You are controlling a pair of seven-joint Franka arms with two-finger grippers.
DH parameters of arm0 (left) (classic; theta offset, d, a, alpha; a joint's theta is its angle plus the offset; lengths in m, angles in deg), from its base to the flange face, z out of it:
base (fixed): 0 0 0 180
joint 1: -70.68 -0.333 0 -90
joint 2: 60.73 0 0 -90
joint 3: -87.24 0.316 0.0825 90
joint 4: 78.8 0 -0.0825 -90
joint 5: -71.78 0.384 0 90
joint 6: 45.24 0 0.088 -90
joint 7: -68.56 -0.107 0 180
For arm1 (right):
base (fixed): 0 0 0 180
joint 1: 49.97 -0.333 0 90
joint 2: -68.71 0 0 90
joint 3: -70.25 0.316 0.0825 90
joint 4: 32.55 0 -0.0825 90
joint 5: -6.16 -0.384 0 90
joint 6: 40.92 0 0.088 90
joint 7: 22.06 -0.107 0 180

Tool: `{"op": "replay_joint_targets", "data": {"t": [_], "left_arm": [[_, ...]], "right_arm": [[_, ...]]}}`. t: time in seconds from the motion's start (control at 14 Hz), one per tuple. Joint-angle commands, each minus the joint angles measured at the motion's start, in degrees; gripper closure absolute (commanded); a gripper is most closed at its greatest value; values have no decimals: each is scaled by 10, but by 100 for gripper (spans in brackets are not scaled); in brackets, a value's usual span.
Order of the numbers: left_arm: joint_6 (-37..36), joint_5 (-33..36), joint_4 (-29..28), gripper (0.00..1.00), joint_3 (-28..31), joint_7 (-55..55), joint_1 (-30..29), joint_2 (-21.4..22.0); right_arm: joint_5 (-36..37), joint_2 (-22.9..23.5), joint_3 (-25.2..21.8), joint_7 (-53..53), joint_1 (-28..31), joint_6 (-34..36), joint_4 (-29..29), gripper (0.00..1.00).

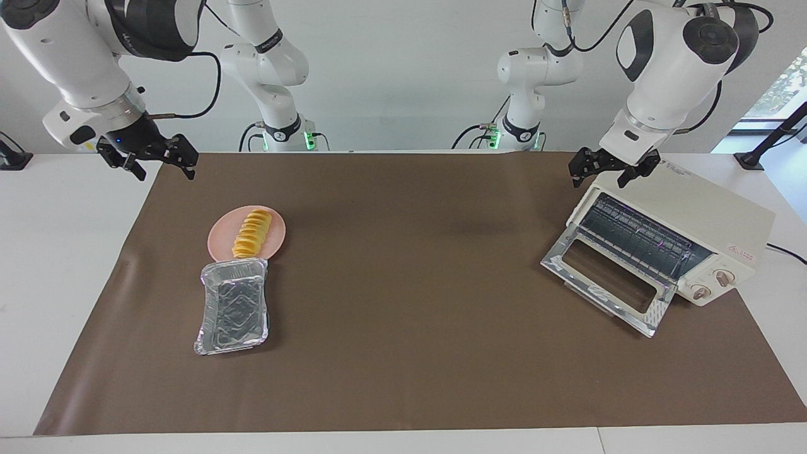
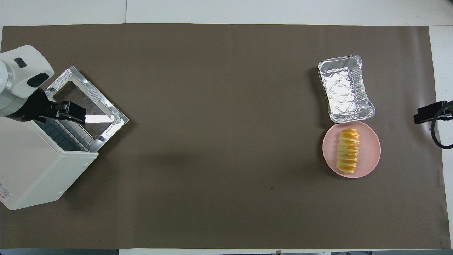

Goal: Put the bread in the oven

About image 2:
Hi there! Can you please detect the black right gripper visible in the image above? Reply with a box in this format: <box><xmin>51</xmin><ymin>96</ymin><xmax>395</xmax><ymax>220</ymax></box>
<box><xmin>414</xmin><ymin>100</ymin><xmax>453</xmax><ymax>124</ymax></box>

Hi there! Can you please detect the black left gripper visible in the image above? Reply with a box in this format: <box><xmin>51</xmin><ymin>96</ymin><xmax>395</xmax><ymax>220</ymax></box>
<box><xmin>6</xmin><ymin>88</ymin><xmax>86</xmax><ymax>124</ymax></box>

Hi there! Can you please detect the aluminium foil tray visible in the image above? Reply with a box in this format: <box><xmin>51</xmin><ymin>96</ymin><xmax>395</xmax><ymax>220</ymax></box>
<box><xmin>317</xmin><ymin>55</ymin><xmax>376</xmax><ymax>123</ymax></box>

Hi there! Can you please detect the sliced yellow bread loaf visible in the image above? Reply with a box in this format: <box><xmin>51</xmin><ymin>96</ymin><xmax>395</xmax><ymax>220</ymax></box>
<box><xmin>336</xmin><ymin>129</ymin><xmax>360</xmax><ymax>175</ymax></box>

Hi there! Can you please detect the metal oven rack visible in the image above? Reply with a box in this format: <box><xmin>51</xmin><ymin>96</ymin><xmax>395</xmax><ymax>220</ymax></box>
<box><xmin>35</xmin><ymin>117</ymin><xmax>96</xmax><ymax>152</ymax></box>

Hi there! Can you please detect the cream toaster oven body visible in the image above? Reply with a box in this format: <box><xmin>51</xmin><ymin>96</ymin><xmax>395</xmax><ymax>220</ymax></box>
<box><xmin>0</xmin><ymin>116</ymin><xmax>99</xmax><ymax>210</ymax></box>

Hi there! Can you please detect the pink round plate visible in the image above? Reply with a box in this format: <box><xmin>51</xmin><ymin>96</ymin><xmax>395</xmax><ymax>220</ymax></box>
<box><xmin>322</xmin><ymin>121</ymin><xmax>381</xmax><ymax>179</ymax></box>

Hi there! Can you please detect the brown table mat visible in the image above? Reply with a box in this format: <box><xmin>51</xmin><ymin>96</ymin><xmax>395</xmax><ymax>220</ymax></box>
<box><xmin>0</xmin><ymin>23</ymin><xmax>452</xmax><ymax>249</ymax></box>

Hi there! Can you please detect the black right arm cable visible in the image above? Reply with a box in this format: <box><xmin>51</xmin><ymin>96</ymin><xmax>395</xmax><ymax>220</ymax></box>
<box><xmin>430</xmin><ymin>104</ymin><xmax>453</xmax><ymax>149</ymax></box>

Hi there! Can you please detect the glass oven door, metal frame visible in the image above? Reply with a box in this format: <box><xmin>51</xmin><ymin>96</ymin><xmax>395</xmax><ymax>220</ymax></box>
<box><xmin>45</xmin><ymin>66</ymin><xmax>130</xmax><ymax>142</ymax></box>

